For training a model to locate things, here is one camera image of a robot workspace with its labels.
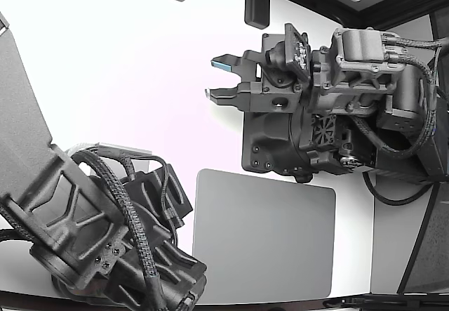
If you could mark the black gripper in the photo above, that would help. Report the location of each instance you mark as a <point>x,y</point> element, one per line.
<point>280,91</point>

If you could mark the black diagonal pole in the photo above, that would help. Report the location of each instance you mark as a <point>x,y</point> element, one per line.
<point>417,241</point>

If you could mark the large black bracket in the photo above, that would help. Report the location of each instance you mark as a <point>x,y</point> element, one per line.
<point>257,5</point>

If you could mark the dark frame beam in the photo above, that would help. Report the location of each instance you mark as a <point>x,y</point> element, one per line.
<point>350,5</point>

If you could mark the grey rectangular mat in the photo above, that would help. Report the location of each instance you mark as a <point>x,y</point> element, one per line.
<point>263,237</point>

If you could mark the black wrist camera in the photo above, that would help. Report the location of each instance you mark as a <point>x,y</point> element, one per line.
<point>296,49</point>

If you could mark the grey ribbed robot arm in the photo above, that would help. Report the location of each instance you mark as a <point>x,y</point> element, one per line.
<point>52,202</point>

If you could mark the black six-joint robot arm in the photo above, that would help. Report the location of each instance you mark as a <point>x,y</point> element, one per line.
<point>403,93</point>

